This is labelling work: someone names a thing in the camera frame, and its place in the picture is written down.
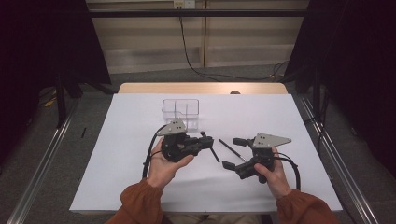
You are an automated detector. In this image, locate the white table mat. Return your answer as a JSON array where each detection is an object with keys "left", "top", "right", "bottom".
[{"left": 69, "top": 92, "right": 344, "bottom": 215}]

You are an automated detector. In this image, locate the long black wall cable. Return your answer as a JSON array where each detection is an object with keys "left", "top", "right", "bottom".
[{"left": 178, "top": 15, "right": 289, "bottom": 82}]

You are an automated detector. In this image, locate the person's right hand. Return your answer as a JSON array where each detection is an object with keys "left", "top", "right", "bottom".
[{"left": 253, "top": 147, "right": 293, "bottom": 201}]

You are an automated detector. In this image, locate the person's left hand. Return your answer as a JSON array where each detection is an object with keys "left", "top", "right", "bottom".
[{"left": 146, "top": 136, "right": 195, "bottom": 190}]

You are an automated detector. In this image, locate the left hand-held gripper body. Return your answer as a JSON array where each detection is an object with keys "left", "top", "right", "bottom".
[{"left": 156, "top": 118, "right": 204, "bottom": 163}]

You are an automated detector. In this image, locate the clear plastic organizer box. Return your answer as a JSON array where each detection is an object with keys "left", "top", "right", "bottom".
[{"left": 161, "top": 98, "right": 200, "bottom": 131}]

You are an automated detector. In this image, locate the black stand post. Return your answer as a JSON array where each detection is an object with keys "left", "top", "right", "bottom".
[{"left": 55, "top": 71, "right": 67, "bottom": 129}]

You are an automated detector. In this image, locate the thin black floor cable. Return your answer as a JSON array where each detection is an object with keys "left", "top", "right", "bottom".
[{"left": 303, "top": 88, "right": 328, "bottom": 152}]

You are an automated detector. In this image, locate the black pen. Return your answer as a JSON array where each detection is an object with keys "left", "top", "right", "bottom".
[{"left": 200, "top": 130, "right": 220, "bottom": 163}]

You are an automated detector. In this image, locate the white wall socket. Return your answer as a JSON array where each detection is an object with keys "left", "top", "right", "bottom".
[{"left": 173, "top": 0, "right": 196, "bottom": 9}]

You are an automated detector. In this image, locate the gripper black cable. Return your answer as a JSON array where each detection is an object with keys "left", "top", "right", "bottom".
[
  {"left": 142, "top": 124, "right": 169, "bottom": 180},
  {"left": 274, "top": 151, "right": 303, "bottom": 191}
]

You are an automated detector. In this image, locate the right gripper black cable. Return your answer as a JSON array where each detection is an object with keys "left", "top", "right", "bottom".
[{"left": 274, "top": 151, "right": 303, "bottom": 191}]

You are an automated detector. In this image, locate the black curtain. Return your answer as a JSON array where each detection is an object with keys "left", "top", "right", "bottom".
[
  {"left": 284, "top": 0, "right": 396, "bottom": 178},
  {"left": 0, "top": 0, "right": 112, "bottom": 169}
]

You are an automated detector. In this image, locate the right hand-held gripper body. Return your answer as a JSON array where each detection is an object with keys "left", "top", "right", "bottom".
[{"left": 235, "top": 133, "right": 292, "bottom": 185}]

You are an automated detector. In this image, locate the aluminium floor rail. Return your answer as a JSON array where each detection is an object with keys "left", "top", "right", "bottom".
[
  {"left": 297, "top": 92, "right": 380, "bottom": 224},
  {"left": 6, "top": 96, "right": 82, "bottom": 224}
]

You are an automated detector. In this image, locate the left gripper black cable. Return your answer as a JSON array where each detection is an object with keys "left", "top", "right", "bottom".
[{"left": 142, "top": 124, "right": 169, "bottom": 180}]

